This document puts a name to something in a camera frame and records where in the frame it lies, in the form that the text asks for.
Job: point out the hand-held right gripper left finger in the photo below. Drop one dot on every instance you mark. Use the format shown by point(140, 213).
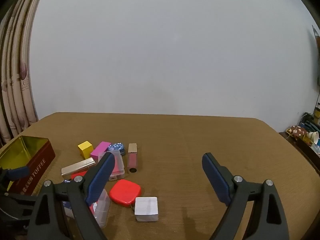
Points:
point(102, 175)

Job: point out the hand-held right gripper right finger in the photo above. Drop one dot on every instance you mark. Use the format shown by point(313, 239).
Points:
point(215, 177)

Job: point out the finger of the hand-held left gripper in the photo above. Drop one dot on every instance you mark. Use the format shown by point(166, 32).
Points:
point(17, 172)

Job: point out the clear plastic box pink contents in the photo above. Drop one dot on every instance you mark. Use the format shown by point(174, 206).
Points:
point(118, 166)

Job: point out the red tin box gold inside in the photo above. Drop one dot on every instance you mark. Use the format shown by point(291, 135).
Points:
point(37, 165)

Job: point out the red card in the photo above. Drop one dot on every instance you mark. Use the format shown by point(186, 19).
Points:
point(79, 174)

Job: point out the gold bar box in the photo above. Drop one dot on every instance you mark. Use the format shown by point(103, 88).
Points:
point(77, 166)

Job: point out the red square tin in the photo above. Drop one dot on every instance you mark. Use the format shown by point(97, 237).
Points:
point(125, 192)

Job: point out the blue patterned tin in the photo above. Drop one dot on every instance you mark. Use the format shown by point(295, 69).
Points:
point(117, 147)

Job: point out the yellow cube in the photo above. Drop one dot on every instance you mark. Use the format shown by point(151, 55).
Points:
point(85, 148)

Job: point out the clear plastic box blue-red label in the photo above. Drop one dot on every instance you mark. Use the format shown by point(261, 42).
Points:
point(102, 210)

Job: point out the silver cube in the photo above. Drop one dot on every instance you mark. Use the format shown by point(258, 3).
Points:
point(147, 208)

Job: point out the beige floral curtain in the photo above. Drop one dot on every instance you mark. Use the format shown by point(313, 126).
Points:
point(15, 80)

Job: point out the brown patterned pouch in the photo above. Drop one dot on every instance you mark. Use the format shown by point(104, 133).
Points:
point(297, 131)

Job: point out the paper cup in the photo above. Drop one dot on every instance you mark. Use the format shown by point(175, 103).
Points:
point(314, 137)

